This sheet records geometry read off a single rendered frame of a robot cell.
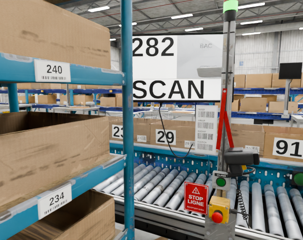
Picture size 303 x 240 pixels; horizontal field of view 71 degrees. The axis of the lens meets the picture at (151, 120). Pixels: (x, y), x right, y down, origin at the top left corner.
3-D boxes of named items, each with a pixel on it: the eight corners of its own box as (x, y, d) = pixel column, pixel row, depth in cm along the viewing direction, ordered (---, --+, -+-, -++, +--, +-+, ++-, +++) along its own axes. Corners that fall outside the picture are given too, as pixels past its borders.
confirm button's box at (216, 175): (211, 188, 84) (212, 172, 83) (212, 185, 87) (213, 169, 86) (229, 192, 81) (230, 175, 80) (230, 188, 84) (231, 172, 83)
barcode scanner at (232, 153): (261, 180, 73) (259, 150, 72) (225, 179, 78) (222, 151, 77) (260, 174, 79) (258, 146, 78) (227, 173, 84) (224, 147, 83)
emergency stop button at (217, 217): (210, 223, 78) (211, 212, 77) (212, 216, 82) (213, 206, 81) (222, 225, 76) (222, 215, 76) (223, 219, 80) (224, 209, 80)
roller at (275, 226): (269, 245, 83) (270, 233, 83) (263, 190, 130) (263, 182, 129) (284, 249, 81) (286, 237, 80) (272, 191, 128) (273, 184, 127)
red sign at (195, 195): (183, 209, 92) (184, 181, 91) (184, 208, 93) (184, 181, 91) (222, 219, 86) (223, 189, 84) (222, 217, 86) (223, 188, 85)
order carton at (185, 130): (149, 145, 165) (149, 124, 163) (163, 138, 192) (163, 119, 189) (200, 151, 149) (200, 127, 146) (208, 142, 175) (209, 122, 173)
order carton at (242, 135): (200, 151, 149) (200, 127, 146) (207, 142, 175) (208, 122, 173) (263, 158, 132) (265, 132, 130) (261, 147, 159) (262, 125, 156)
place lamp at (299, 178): (293, 185, 120) (294, 173, 119) (293, 184, 121) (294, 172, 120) (308, 186, 117) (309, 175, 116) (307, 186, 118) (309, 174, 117)
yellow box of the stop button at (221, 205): (207, 222, 81) (208, 205, 80) (211, 211, 88) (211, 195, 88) (249, 233, 75) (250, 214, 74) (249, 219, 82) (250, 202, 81)
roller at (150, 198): (138, 210, 108) (138, 201, 107) (172, 174, 154) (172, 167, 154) (147, 212, 106) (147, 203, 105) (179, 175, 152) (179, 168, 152)
